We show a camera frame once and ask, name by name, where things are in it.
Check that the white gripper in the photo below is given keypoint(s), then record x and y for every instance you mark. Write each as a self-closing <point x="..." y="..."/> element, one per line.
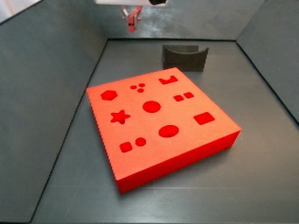
<point x="132" y="2"/>

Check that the red double-square peg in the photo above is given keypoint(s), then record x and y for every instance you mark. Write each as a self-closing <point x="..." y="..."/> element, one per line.
<point x="131" y="22"/>

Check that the black curved stand fixture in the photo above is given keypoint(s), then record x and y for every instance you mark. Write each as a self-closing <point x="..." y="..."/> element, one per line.
<point x="187" y="57"/>

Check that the red shape-sorting board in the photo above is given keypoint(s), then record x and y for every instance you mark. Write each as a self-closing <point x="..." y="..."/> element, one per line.
<point x="159" y="124"/>

